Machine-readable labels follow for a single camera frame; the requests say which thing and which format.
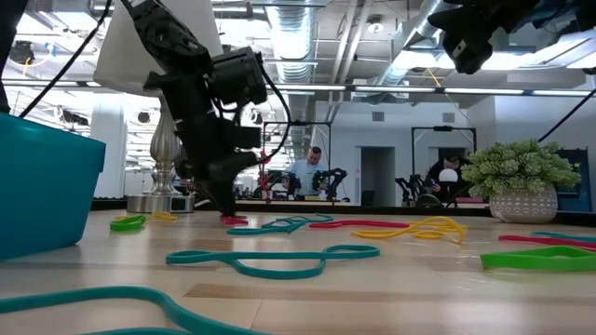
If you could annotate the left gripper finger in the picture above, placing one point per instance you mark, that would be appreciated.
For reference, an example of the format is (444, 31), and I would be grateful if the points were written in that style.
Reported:
(198, 179)
(226, 186)

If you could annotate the small red rubber band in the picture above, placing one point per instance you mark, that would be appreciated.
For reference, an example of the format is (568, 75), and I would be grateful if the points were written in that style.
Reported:
(235, 221)

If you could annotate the small yellow rubber band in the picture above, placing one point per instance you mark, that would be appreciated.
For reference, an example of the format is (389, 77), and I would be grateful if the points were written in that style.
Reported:
(163, 217)

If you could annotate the twisted teal rubber band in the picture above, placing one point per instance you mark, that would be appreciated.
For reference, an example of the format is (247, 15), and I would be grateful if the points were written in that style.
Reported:
(251, 231)

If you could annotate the small green rubber band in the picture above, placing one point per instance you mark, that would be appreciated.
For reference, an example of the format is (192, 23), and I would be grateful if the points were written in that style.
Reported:
(122, 226)

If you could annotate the table lamp white shade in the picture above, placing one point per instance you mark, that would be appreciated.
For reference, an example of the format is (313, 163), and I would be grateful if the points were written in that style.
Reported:
(121, 56)

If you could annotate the long looped teal rubber band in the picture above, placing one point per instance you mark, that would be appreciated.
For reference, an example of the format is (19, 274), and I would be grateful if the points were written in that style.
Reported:
(279, 275)

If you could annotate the long red rubber band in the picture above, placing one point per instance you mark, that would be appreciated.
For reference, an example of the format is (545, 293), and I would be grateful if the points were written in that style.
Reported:
(535, 240)
(358, 223)

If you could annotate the thick teal rubber band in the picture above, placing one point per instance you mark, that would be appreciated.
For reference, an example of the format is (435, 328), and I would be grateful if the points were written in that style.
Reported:
(116, 293)

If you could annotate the long yellow rubber band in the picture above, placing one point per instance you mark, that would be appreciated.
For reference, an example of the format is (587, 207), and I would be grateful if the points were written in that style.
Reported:
(372, 234)

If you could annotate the large green rubber band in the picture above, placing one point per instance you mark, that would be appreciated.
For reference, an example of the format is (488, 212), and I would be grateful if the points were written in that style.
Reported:
(512, 263)

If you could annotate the black background robot arm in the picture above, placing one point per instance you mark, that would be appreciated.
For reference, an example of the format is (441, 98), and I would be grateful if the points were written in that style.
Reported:
(412, 186)
(333, 176)
(286, 179)

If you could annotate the red background robot arm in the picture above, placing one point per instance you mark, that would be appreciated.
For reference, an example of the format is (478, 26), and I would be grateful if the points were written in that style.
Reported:
(265, 183)

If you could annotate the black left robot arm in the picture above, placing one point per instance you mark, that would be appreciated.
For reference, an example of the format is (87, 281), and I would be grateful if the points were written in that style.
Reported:
(163, 32)

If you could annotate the teal plastic bin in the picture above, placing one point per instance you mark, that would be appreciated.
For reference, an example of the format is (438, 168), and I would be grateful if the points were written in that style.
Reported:
(46, 186)

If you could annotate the person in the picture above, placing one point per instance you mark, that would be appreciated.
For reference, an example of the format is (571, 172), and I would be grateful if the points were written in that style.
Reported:
(305, 174)
(451, 161)

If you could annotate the white building column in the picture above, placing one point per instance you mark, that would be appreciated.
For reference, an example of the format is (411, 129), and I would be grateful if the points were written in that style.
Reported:
(109, 153)

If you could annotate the long linear ceiling light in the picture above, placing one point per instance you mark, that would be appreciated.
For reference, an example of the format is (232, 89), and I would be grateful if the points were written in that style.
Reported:
(396, 89)

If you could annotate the white round globe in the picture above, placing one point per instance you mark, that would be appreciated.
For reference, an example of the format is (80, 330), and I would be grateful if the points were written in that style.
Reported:
(449, 175)

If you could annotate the pink flat object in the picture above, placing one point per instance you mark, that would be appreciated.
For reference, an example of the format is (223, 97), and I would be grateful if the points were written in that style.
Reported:
(468, 200)

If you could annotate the green dome object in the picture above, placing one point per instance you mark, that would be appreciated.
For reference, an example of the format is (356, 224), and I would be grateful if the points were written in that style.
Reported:
(428, 201)

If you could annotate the potted succulent in white pot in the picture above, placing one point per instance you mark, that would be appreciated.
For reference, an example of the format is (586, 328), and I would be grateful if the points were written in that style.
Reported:
(521, 205)

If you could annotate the blue cabinet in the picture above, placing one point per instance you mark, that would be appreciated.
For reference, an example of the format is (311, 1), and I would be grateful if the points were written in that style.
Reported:
(582, 186)

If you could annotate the black ceiling device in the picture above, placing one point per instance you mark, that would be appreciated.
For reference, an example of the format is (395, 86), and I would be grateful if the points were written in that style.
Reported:
(21, 52)

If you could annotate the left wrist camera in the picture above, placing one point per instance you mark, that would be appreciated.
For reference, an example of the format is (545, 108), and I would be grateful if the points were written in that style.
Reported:
(237, 76)

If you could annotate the silver ventilation duct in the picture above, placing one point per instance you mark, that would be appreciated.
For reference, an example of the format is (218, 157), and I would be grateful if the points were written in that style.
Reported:
(291, 37)
(396, 74)

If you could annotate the grey wall vent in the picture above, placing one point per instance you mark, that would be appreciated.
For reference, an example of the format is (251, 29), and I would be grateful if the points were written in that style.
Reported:
(378, 116)
(448, 117)

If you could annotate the black gantry frame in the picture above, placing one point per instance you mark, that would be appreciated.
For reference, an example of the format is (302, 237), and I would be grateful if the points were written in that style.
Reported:
(298, 123)
(442, 128)

